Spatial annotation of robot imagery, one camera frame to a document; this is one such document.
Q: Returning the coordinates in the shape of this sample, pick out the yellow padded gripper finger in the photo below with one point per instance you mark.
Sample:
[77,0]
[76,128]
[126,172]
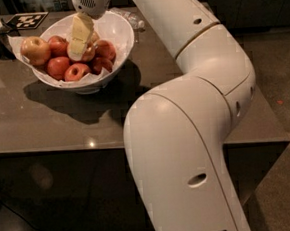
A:
[81,33]

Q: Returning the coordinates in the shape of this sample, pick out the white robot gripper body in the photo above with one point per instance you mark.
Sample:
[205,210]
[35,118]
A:
[91,2]

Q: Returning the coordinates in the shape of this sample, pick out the yellow-red apple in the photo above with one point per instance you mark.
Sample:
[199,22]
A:
[35,51]
[89,54]

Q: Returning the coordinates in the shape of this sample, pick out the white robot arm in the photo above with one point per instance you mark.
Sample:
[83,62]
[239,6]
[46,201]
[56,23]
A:
[174,133]

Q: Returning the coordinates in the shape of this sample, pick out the green-yellow apple at back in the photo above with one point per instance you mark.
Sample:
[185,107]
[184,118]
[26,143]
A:
[95,37]

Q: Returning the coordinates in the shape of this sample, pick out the red apple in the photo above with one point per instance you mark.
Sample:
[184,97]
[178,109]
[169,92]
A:
[57,66]
[58,46]
[76,72]
[100,63]
[105,49]

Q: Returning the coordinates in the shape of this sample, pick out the white ceramic bowl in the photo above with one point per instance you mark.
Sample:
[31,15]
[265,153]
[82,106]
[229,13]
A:
[113,29]

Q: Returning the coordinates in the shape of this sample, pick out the red apple back left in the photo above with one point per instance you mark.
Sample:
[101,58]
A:
[58,46]

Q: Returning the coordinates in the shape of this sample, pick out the red apple front right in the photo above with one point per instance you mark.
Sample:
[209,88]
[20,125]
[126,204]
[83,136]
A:
[100,63]

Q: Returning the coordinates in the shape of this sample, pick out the red apple front centre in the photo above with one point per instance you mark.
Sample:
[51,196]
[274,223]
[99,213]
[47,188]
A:
[76,72]

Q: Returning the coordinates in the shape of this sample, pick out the red apple front left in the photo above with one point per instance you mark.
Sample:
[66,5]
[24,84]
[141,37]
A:
[57,66]

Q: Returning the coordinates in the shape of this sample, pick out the clear plastic water bottle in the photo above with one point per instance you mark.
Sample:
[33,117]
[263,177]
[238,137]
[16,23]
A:
[136,23]

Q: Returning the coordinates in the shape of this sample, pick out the black white marker card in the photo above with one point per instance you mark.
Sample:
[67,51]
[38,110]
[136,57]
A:
[23,21]

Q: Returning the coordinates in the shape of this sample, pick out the black spatula white handle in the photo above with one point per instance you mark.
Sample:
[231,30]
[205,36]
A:
[6,31]

